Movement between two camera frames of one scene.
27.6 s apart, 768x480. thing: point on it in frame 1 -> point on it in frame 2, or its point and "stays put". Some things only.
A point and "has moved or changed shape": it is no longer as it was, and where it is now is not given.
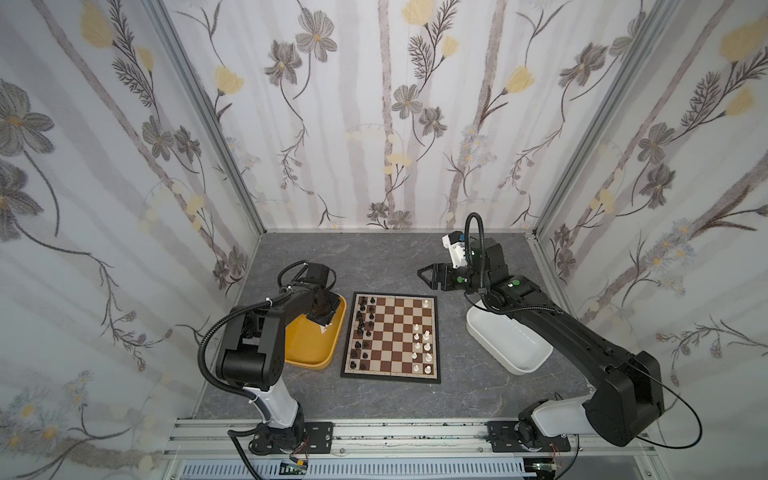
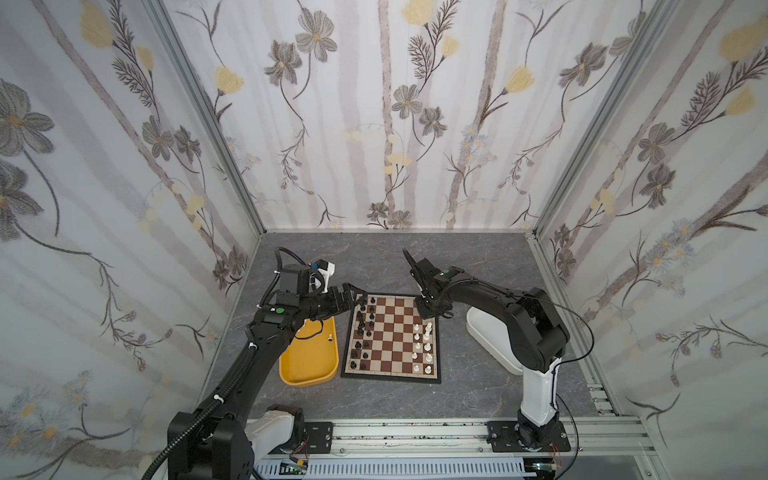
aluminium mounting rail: [584, 441] stays put
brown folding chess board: [392, 337] stays put
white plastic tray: [508, 343] stays put
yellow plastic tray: [312, 345] has moved or changed shape
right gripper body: [442, 276] -> [429, 288]
